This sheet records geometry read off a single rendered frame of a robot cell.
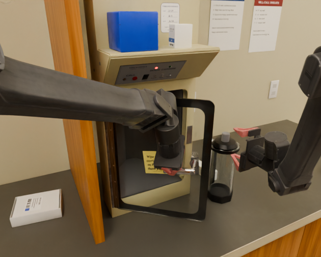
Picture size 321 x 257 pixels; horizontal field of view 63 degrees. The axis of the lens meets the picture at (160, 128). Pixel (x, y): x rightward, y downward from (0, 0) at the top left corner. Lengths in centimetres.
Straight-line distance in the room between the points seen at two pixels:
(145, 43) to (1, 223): 78
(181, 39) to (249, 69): 96
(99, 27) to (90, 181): 41
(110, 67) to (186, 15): 30
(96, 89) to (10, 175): 96
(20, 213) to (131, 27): 71
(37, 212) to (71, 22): 65
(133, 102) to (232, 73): 115
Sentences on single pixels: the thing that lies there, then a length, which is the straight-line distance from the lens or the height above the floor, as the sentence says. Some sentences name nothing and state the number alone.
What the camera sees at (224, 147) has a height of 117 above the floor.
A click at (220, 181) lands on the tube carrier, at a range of 100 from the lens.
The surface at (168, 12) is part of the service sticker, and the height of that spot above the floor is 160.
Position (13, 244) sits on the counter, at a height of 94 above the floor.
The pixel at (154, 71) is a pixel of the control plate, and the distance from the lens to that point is 74.
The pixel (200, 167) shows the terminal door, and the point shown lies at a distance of 77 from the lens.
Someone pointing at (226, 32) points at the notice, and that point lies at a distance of 150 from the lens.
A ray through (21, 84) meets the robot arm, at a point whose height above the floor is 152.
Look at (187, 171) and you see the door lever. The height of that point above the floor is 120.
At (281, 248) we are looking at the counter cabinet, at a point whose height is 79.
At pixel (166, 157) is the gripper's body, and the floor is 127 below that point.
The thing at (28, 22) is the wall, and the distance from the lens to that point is 115.
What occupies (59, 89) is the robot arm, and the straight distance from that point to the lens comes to 35.
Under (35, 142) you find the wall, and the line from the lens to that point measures 126.
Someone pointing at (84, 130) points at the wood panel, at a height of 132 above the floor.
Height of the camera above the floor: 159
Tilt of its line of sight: 23 degrees down
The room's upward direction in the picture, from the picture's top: straight up
